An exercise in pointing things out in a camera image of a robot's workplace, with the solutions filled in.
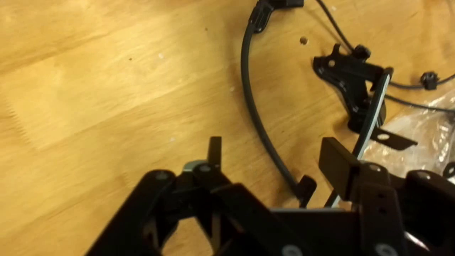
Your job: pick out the clear plastic bag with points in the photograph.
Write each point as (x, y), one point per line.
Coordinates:
(425, 136)

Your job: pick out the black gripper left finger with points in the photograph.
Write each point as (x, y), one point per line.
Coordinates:
(204, 214)

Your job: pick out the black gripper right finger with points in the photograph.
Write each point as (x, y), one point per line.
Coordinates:
(379, 204)

